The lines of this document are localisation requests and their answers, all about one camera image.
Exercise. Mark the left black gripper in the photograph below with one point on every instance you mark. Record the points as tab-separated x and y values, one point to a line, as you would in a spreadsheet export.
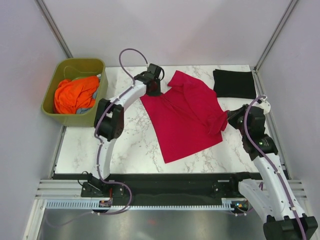
159	92

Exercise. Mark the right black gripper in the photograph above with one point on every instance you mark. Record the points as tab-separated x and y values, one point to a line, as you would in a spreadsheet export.
232	115

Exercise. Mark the magenta red t shirt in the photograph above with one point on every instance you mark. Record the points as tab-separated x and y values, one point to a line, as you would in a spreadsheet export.
187	118

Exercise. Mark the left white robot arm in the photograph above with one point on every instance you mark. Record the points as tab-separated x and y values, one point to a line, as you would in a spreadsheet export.
109	120

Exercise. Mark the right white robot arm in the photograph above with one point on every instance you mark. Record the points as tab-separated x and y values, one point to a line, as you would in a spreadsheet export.
274	201

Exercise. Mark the folded black t shirt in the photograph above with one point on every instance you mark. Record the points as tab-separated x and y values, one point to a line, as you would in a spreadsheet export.
234	84

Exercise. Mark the olive green plastic bin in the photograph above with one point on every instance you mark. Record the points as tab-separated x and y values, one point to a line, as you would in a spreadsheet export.
72	69

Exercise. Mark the orange t shirt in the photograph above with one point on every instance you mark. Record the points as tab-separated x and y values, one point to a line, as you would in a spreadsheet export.
65	96

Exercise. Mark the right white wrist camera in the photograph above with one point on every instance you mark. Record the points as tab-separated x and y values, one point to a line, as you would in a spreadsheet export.
263	104

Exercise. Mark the white slotted cable duct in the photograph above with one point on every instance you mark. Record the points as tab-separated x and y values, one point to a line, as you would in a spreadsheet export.
104	204

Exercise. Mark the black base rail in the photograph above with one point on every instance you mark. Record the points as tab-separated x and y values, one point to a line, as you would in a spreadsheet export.
172	188

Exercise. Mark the right aluminium frame post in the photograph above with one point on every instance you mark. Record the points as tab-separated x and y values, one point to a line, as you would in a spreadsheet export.
276	33

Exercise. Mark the aluminium frame post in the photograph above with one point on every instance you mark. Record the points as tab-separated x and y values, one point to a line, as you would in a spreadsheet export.
276	33
54	27

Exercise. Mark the left aluminium frame post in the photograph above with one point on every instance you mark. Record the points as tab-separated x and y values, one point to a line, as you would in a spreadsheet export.
54	27

